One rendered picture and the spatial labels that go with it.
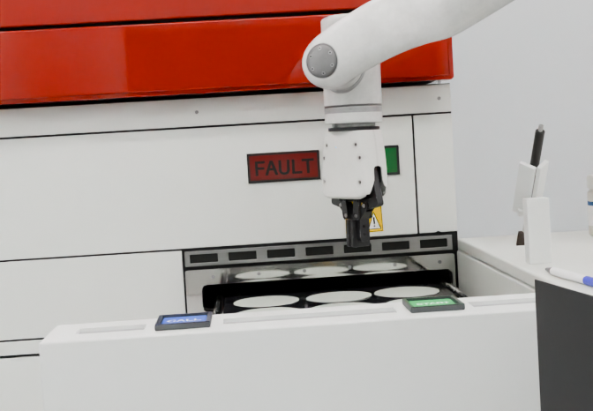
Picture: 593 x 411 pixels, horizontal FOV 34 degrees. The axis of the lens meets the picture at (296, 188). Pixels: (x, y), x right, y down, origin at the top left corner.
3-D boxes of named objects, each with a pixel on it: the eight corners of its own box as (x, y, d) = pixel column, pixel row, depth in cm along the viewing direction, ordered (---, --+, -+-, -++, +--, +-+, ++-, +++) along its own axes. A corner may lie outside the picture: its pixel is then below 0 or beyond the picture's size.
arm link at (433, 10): (511, -21, 120) (313, 103, 132) (535, -5, 135) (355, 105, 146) (476, -82, 121) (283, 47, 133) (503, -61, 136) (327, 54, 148)
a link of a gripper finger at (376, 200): (362, 151, 140) (344, 175, 143) (386, 191, 136) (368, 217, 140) (368, 150, 141) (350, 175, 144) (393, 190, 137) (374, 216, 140)
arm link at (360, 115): (311, 108, 143) (311, 129, 143) (349, 105, 136) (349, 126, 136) (355, 108, 148) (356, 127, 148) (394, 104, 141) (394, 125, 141)
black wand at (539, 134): (548, 127, 122) (544, 122, 123) (536, 128, 121) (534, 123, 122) (527, 247, 134) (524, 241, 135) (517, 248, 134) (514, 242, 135)
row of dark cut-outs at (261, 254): (185, 266, 159) (184, 251, 159) (452, 249, 161) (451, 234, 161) (184, 266, 158) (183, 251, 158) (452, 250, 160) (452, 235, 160)
